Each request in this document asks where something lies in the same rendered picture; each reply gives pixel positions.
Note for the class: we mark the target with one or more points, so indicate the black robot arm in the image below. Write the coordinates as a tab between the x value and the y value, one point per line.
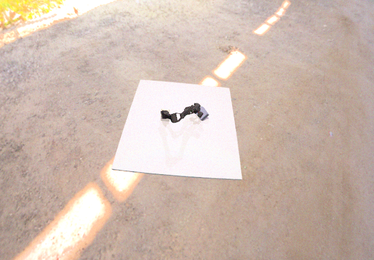
187	111

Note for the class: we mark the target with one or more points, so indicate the grey sloped panel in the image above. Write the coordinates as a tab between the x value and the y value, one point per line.
205	113

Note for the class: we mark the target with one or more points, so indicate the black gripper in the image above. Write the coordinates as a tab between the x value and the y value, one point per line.
199	114

